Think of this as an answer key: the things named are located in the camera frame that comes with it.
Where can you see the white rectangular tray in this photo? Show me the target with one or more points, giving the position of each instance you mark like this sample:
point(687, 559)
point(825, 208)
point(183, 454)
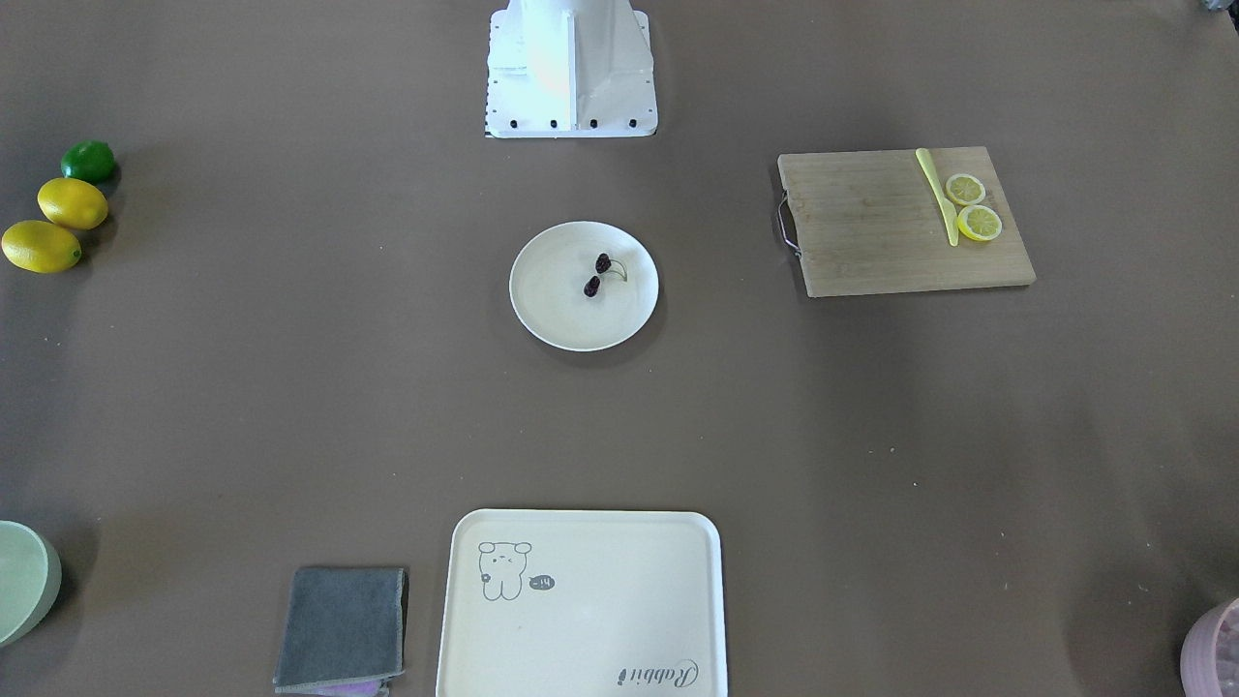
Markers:
point(584, 603)

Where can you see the dark grey folded cloth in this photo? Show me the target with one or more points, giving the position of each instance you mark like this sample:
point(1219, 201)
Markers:
point(344, 631)

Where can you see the lemon slice near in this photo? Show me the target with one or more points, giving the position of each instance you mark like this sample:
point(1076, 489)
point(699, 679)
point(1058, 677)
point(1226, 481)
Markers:
point(979, 223)

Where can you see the white round plate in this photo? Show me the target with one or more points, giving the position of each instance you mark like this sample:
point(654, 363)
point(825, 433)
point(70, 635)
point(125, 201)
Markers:
point(583, 286)

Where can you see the yellow lemon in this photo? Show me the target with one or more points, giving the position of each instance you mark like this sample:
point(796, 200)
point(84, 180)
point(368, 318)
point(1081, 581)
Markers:
point(73, 203)
point(41, 247)

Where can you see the lemon slice far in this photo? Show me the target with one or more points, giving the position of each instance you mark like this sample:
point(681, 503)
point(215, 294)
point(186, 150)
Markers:
point(965, 189)

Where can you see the lemon slice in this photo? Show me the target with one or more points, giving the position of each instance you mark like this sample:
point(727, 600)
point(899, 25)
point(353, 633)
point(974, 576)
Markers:
point(979, 223)
point(965, 189)

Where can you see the wooden cutting board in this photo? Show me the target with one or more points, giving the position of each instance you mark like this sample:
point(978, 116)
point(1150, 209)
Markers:
point(868, 223)

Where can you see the mint green bowl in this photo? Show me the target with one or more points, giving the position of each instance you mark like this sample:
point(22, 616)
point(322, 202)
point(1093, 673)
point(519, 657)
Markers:
point(31, 574)

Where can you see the yellow green lemon squeezer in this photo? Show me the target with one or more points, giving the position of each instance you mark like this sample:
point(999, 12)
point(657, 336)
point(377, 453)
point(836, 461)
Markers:
point(935, 182)

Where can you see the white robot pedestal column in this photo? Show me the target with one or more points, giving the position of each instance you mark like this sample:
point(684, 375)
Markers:
point(570, 69)

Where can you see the pink mixing bowl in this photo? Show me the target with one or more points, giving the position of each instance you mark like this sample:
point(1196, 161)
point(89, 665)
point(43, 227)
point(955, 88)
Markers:
point(1209, 654)

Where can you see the green lime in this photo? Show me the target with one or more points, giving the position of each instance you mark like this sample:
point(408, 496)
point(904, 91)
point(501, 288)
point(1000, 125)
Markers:
point(90, 160)

